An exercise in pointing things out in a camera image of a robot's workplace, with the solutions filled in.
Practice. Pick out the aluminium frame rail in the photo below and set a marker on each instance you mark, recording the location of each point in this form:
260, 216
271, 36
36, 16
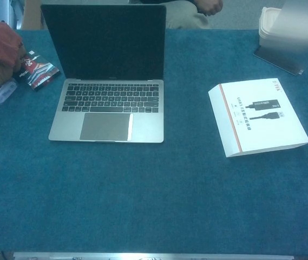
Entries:
153, 256

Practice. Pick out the colourful printed card box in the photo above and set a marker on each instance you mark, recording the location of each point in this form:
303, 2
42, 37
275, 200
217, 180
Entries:
40, 73

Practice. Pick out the white container top right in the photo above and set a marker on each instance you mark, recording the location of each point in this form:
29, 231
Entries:
291, 54

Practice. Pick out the seated person beige trousers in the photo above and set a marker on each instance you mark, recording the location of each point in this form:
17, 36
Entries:
183, 16

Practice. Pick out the silver laptop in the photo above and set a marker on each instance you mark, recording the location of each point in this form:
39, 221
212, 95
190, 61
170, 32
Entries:
148, 127

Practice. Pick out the white stacked plastic containers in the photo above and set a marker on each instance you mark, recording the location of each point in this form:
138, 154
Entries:
267, 29

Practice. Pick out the teal felt table mat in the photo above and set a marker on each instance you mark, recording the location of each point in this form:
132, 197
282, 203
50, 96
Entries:
143, 189

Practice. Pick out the brown cardboard box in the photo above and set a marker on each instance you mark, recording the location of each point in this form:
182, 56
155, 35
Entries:
33, 16

